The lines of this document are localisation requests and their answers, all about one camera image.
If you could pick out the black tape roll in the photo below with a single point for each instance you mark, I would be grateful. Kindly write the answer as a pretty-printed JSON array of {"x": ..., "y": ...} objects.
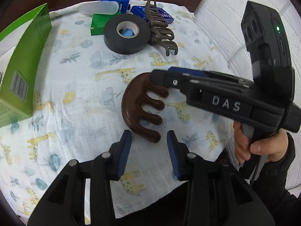
[{"x": 112, "y": 40}]

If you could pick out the flat blue packet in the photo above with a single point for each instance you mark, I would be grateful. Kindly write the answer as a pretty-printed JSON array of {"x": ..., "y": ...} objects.
[{"x": 165, "y": 14}]

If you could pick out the giraffe printed blanket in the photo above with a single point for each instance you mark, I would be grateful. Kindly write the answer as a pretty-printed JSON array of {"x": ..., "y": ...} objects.
[{"x": 82, "y": 98}]

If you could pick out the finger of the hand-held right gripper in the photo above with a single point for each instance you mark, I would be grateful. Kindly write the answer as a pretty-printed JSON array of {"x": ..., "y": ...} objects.
[
  {"x": 164, "y": 78},
  {"x": 188, "y": 71}
]

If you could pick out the person's right forearm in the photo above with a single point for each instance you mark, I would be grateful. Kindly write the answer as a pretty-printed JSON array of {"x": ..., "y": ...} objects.
[{"x": 282, "y": 183}]

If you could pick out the person's right hand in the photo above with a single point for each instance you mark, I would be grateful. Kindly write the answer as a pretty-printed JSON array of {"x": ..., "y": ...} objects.
[{"x": 261, "y": 146}]

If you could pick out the large green cardboard box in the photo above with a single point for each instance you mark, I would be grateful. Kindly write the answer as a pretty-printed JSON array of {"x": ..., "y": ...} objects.
[{"x": 28, "y": 58}]

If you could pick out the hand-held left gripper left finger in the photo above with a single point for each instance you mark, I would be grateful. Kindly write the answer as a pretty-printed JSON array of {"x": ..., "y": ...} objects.
[{"x": 124, "y": 150}]

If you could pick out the brown wooden comb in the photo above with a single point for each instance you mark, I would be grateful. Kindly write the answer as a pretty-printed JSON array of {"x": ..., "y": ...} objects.
[{"x": 131, "y": 103}]

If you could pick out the small green box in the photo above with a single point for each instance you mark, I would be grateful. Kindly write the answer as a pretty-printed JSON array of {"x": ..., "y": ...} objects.
[{"x": 97, "y": 24}]

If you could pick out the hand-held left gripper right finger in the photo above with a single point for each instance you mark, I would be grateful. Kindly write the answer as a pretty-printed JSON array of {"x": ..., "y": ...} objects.
[{"x": 173, "y": 155}]

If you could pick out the brown hair claw clip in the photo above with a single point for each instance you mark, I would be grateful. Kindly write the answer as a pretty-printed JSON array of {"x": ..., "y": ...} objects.
[{"x": 162, "y": 35}]

